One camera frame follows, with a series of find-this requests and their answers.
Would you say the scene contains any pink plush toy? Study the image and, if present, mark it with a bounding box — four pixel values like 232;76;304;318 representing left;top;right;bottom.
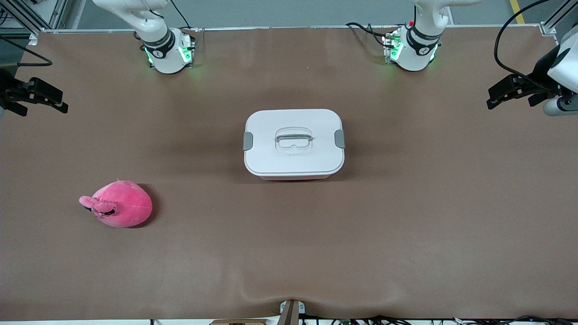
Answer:
79;179;153;228

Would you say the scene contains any pink plastic box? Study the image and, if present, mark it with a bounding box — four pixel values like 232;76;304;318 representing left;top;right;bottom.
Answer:
258;173;336;181

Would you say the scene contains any brown table mat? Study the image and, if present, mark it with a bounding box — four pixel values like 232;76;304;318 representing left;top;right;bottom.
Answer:
0;26;578;322

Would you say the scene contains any metal table clamp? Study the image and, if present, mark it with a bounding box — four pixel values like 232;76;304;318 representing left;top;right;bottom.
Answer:
279;299;306;325

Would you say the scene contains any aluminium frame profile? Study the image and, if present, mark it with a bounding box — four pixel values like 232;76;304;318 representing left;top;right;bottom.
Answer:
0;0;68;35
542;0;578;37

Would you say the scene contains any black right arm base cable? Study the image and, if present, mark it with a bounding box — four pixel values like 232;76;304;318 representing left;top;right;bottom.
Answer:
169;0;193;30

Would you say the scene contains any black arm base cable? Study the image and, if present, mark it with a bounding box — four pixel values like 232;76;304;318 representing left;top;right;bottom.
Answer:
169;0;193;30
345;22;398;48

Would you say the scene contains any black left arm base cable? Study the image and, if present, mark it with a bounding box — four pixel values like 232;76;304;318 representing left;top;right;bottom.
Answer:
345;22;398;48

